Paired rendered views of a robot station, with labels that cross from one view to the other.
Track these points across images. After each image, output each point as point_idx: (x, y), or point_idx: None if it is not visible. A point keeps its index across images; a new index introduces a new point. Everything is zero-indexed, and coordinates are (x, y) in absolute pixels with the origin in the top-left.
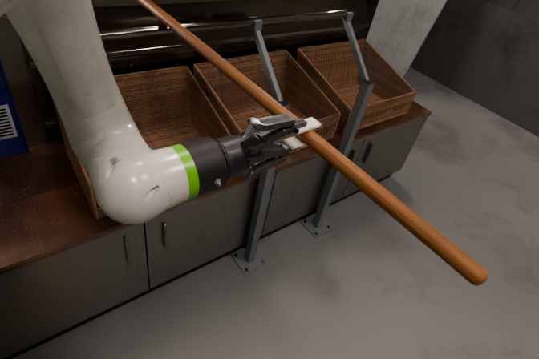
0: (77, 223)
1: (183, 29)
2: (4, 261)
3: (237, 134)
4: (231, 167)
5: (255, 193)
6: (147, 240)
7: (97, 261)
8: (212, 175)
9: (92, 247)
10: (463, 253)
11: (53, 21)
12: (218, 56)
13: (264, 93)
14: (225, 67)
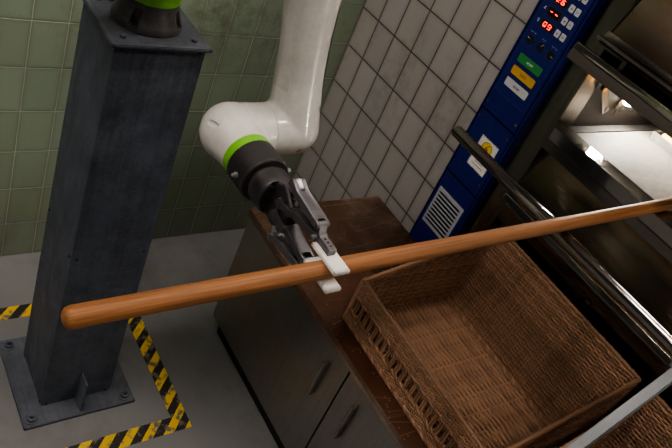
0: (335, 301)
1: (536, 222)
2: None
3: None
4: (251, 182)
5: None
6: (335, 399)
7: (302, 348)
8: (237, 164)
9: (311, 327)
10: (100, 304)
11: (285, 3)
12: (476, 234)
13: (398, 249)
14: (452, 236)
